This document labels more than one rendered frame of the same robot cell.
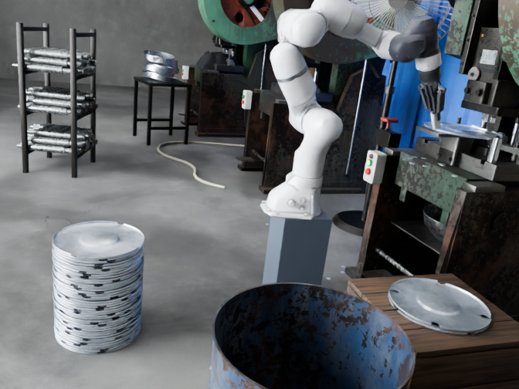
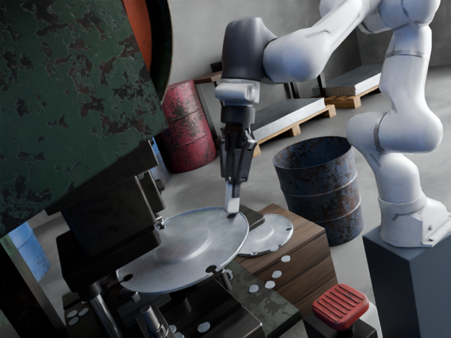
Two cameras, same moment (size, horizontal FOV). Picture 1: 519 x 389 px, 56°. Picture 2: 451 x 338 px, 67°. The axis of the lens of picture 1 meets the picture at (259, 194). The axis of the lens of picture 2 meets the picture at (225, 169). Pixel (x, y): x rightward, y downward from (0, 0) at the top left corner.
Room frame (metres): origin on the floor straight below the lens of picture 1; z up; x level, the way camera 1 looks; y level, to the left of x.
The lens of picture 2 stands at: (2.57, -0.64, 1.14)
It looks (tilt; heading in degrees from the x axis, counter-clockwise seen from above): 20 degrees down; 179
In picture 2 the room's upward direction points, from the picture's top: 19 degrees counter-clockwise
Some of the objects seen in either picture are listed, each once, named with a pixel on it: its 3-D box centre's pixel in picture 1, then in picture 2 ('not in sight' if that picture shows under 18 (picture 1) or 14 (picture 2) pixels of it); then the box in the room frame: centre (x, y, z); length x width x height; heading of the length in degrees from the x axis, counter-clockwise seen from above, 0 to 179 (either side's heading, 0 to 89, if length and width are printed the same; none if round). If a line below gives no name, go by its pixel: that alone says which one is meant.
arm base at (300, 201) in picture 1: (293, 191); (413, 208); (1.71, -0.12, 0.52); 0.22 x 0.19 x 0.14; 105
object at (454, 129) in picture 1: (462, 130); (182, 243); (1.92, -0.76, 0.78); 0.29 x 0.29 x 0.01
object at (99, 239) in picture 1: (100, 238); not in sight; (1.48, 0.51, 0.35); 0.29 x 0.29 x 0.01
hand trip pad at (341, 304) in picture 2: (388, 126); (343, 320); (2.19, -0.54, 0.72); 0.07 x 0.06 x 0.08; 113
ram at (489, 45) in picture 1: (495, 65); (91, 151); (1.96, -0.84, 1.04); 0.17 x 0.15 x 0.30; 113
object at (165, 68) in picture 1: (161, 96); not in sight; (4.47, 1.00, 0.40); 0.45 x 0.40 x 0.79; 35
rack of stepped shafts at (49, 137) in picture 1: (59, 99); not in sight; (3.29, 1.42, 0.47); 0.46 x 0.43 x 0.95; 93
